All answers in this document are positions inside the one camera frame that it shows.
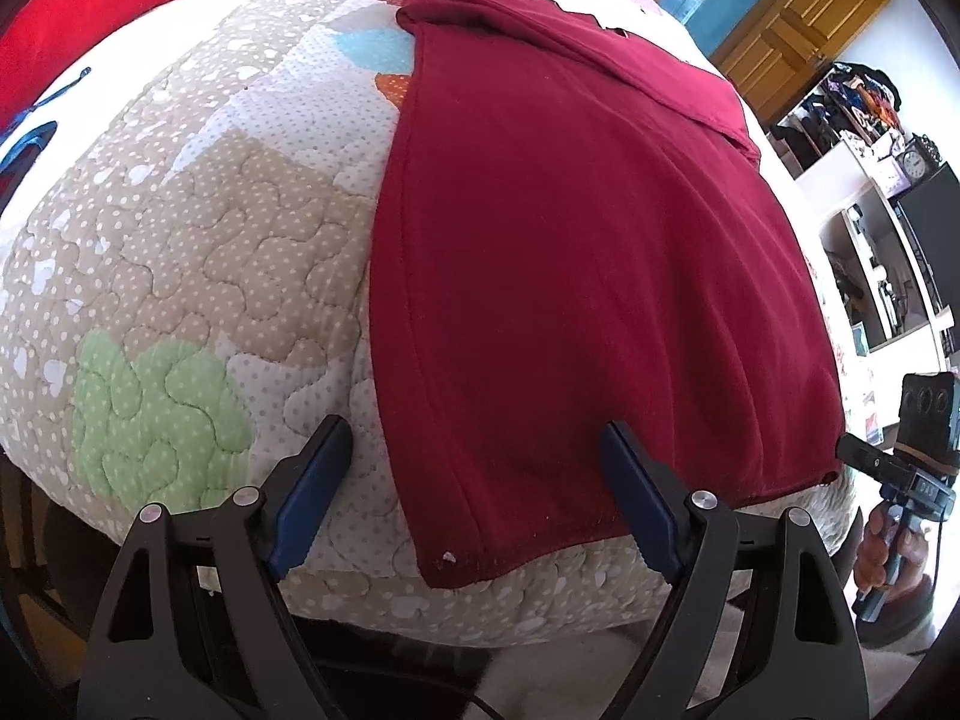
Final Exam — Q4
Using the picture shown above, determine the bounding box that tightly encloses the dark red garment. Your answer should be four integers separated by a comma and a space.
370, 0, 844, 589

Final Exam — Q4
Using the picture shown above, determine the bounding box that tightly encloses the cluttered clothes rack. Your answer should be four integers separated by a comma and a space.
766, 62, 905, 171

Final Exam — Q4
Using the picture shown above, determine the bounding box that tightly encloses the person's right hand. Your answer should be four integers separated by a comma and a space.
853, 502, 936, 653

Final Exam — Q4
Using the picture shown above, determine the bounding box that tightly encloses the white shelf unit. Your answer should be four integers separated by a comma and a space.
775, 133, 953, 439

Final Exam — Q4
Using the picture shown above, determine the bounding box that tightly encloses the small black clock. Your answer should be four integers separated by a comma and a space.
896, 135, 942, 185

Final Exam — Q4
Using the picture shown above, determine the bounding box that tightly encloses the patchwork quilted bedspread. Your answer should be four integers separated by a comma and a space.
2, 0, 854, 649

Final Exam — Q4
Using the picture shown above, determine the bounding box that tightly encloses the wooden door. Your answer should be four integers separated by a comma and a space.
711, 0, 890, 125

